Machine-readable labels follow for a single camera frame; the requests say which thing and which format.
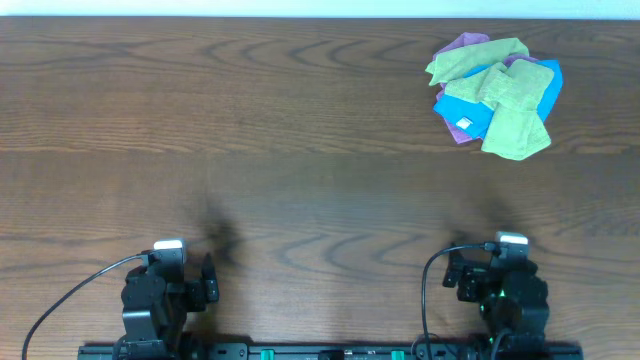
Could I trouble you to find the bright green microfiber cloth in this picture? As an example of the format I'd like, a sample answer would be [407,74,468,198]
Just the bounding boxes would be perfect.
[445,59,555,161]

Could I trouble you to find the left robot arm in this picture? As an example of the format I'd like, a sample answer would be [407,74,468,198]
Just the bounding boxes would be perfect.
[111,250,219,360]

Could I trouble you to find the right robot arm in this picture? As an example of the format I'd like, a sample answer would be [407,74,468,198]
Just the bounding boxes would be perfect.
[443,242,550,359]

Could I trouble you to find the purple microfiber cloth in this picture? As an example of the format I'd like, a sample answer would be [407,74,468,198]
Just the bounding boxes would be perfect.
[432,32,540,146]

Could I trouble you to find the blue microfiber cloth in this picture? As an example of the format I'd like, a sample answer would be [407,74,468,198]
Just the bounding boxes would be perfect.
[433,60,564,144]

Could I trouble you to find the olive green microfiber cloth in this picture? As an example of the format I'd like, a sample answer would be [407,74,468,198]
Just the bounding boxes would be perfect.
[425,38,529,86]

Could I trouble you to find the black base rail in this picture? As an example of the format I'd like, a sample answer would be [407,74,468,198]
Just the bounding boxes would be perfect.
[77,343,584,360]

